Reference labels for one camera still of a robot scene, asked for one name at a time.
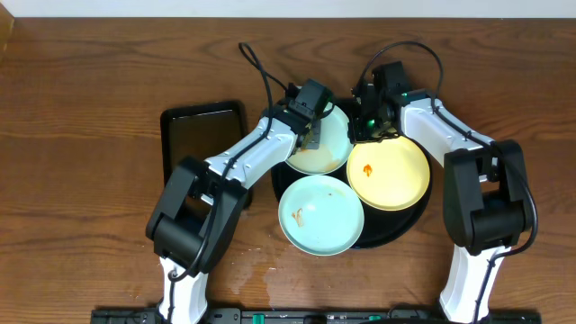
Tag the light blue plate top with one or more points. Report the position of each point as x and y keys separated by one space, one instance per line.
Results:
x=334 y=145

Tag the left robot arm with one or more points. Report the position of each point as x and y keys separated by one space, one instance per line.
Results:
x=196 y=215

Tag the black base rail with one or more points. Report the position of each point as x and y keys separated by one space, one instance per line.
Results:
x=236 y=316

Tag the black rectangular water tray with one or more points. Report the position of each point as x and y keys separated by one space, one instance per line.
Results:
x=200 y=131

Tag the yellow plate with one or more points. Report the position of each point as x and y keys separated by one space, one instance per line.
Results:
x=390 y=175

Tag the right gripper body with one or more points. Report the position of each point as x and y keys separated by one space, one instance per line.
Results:
x=370 y=127

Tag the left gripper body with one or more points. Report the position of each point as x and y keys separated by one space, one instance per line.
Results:
x=310 y=136

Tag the light blue plate bottom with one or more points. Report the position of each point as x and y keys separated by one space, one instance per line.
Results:
x=321 y=215

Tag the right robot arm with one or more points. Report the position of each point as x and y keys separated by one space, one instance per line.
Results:
x=489 y=211

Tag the round black tray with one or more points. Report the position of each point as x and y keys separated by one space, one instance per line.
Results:
x=380 y=227

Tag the light blue plate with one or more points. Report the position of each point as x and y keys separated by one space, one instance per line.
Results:
x=334 y=145
x=321 y=215

